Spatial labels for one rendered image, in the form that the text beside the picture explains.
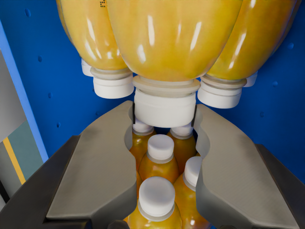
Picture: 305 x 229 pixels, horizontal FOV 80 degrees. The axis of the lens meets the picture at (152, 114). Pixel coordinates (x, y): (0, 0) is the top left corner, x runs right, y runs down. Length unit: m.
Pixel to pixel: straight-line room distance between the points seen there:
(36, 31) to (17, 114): 0.36
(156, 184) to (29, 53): 0.19
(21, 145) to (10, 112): 1.57
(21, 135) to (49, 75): 1.80
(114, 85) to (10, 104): 0.41
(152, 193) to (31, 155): 1.99
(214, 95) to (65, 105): 0.19
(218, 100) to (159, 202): 0.11
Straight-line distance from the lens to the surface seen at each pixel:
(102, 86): 0.17
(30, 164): 2.27
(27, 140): 2.04
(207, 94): 0.17
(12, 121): 0.56
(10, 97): 0.55
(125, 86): 0.17
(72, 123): 0.29
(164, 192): 0.21
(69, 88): 0.27
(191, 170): 0.24
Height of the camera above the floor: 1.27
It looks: 59 degrees down
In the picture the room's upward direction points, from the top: 176 degrees counter-clockwise
